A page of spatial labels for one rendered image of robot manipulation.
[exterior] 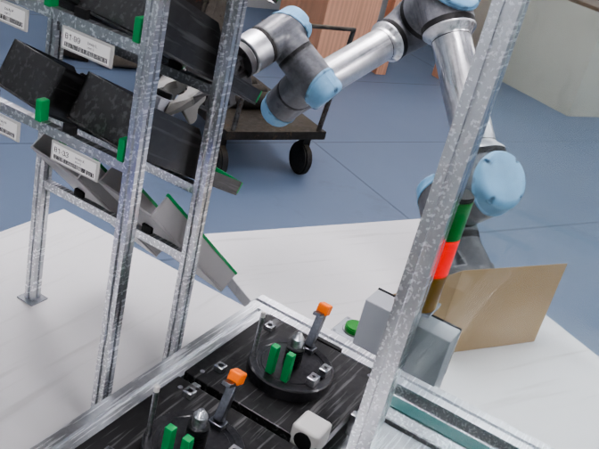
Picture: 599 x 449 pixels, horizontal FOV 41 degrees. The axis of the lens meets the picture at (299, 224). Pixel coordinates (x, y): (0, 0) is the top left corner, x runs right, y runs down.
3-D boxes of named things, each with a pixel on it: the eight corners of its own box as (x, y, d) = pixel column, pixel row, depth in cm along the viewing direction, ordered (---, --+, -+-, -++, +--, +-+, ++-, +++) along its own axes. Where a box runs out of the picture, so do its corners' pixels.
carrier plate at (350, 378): (265, 322, 145) (267, 312, 144) (381, 385, 136) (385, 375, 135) (182, 380, 125) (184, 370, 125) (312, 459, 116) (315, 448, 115)
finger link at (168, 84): (150, 125, 142) (194, 103, 145) (143, 97, 137) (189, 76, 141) (141, 117, 144) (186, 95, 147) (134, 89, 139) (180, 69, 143)
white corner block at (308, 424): (301, 428, 122) (307, 408, 120) (327, 444, 120) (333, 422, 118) (285, 444, 118) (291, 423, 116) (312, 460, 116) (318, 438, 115)
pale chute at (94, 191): (112, 226, 156) (127, 208, 157) (157, 257, 149) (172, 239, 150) (29, 146, 133) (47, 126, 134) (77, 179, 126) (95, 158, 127)
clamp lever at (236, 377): (216, 415, 113) (236, 366, 113) (227, 422, 113) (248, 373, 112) (203, 419, 110) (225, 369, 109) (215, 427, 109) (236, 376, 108)
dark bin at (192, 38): (199, 76, 133) (219, 36, 133) (255, 105, 126) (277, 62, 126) (76, 6, 109) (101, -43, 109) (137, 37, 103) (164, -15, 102)
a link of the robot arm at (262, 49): (272, 36, 146) (240, 21, 150) (254, 47, 144) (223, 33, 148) (275, 70, 151) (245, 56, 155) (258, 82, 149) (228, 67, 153)
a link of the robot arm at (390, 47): (398, 10, 191) (245, 97, 167) (424, -14, 182) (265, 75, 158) (426, 50, 192) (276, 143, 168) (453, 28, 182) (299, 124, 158)
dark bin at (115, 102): (184, 164, 140) (203, 126, 140) (236, 195, 133) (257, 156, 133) (65, 117, 116) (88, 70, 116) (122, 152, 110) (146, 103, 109)
